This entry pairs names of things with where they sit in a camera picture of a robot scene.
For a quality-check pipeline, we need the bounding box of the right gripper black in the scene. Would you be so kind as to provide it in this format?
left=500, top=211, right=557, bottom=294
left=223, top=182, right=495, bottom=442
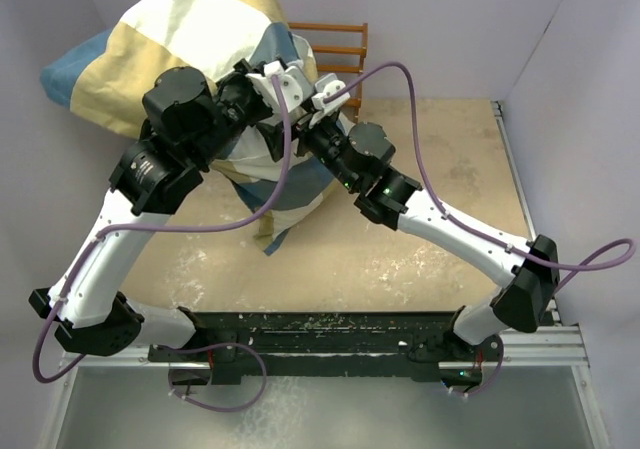
left=257, top=96, right=361, bottom=191

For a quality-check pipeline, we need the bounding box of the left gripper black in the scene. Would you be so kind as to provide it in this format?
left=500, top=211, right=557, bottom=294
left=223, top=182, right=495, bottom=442
left=190, top=59, right=270, bottom=168

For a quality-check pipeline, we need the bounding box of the patchwork pillowcase blue beige white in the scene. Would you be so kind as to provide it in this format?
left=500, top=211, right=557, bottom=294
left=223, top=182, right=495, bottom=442
left=40, top=0, right=338, bottom=255

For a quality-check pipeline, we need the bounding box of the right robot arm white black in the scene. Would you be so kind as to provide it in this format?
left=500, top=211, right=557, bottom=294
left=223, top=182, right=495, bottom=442
left=297, top=117, right=559, bottom=360

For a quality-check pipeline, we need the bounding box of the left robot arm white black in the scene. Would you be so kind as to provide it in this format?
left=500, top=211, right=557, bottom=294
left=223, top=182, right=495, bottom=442
left=29, top=60, right=278, bottom=361

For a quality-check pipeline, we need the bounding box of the orange wooden rack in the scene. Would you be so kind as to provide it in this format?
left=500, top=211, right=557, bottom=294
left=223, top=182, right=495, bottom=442
left=286, top=20, right=369, bottom=122

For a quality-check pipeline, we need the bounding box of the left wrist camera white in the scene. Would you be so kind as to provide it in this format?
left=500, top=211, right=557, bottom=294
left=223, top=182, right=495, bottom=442
left=246, top=61, right=315, bottom=115

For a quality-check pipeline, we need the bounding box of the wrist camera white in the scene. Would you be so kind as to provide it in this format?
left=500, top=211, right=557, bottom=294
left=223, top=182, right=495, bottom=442
left=246, top=61, right=315, bottom=115
left=309, top=73, right=350, bottom=127

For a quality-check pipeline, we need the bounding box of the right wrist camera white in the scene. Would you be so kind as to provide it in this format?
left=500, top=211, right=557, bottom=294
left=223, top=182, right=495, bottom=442
left=309, top=73, right=350, bottom=127

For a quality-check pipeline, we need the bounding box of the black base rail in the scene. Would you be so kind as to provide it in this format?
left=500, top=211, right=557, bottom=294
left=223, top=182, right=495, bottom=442
left=149, top=312, right=503, bottom=387

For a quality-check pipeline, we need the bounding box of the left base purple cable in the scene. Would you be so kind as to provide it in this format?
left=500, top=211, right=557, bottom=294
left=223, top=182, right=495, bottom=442
left=167, top=340, right=268, bottom=411

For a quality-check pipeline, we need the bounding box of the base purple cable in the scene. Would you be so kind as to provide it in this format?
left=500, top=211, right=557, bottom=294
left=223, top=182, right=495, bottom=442
left=447, top=333, right=506, bottom=402
left=167, top=340, right=268, bottom=411

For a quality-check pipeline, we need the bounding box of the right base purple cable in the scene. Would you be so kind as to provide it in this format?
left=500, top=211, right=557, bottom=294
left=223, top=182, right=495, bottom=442
left=447, top=333, right=506, bottom=402

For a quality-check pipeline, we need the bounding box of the aluminium frame rail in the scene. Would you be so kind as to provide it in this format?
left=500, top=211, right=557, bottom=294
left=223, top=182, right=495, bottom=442
left=77, top=326, right=589, bottom=369

